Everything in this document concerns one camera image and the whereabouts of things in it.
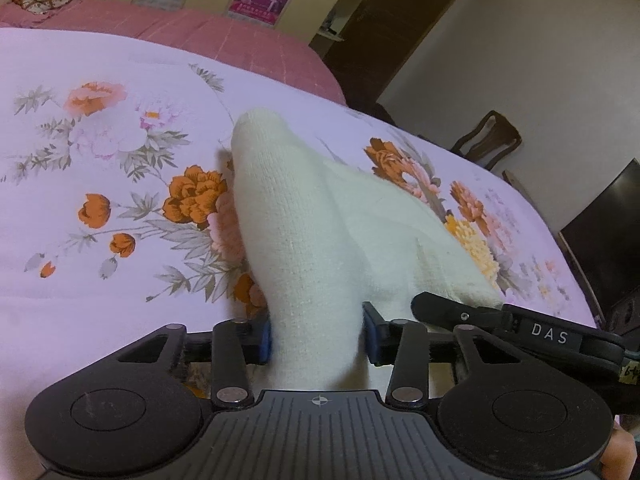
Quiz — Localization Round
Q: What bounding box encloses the dark wooden chair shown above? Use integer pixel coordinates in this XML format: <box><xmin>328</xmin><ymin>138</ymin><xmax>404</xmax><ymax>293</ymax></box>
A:
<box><xmin>449</xmin><ymin>110</ymin><xmax>523</xmax><ymax>172</ymax></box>

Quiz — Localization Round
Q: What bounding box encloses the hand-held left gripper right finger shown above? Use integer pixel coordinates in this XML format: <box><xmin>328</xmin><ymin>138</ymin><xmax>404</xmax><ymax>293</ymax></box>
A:
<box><xmin>361</xmin><ymin>301</ymin><xmax>507</xmax><ymax>408</ymax></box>

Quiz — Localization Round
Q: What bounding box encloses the dark brown wooden door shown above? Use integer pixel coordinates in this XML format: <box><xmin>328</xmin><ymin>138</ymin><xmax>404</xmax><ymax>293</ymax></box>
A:
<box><xmin>325</xmin><ymin>0</ymin><xmax>474</xmax><ymax>117</ymax></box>

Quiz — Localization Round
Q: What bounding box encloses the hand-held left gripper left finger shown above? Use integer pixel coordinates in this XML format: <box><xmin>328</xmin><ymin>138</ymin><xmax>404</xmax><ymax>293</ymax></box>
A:
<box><xmin>116</xmin><ymin>316</ymin><xmax>273</xmax><ymax>408</ymax></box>

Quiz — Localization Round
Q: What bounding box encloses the black flat screen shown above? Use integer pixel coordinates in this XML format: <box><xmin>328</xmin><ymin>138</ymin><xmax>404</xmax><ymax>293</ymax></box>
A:
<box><xmin>557</xmin><ymin>158</ymin><xmax>640</xmax><ymax>332</ymax></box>

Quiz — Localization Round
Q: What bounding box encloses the lilac floral blanket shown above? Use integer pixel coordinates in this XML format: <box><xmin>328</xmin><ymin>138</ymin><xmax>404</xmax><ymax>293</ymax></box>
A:
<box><xmin>0</xmin><ymin>27</ymin><xmax>603</xmax><ymax>413</ymax></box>

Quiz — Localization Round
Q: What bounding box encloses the pink checked bedsheet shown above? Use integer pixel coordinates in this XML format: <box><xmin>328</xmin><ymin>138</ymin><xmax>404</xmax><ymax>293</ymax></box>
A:
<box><xmin>0</xmin><ymin>0</ymin><xmax>347</xmax><ymax>107</ymax></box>

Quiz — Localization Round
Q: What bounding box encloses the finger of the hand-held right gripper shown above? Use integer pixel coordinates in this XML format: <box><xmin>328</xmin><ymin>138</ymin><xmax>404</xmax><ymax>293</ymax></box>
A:
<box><xmin>411</xmin><ymin>291</ymin><xmax>512</xmax><ymax>334</ymax></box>

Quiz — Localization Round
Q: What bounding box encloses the cream corner shelf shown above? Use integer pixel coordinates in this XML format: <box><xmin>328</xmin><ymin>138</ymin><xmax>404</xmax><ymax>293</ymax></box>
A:
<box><xmin>309</xmin><ymin>0</ymin><xmax>397</xmax><ymax>61</ymax></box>

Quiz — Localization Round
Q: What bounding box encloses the white knit sweater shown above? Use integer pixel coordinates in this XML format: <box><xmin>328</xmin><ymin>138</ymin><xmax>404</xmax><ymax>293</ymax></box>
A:
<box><xmin>230</xmin><ymin>107</ymin><xmax>504</xmax><ymax>392</ymax></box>

